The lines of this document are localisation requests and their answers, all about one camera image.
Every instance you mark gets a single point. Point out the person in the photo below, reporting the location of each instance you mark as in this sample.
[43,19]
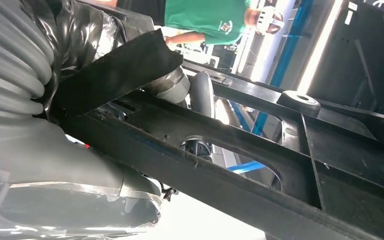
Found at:
[205,16]

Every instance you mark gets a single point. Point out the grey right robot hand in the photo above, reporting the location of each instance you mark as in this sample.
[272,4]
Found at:
[46,159]

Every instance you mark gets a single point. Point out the blue metal shelf rack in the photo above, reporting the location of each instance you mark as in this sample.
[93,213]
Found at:
[291,43]

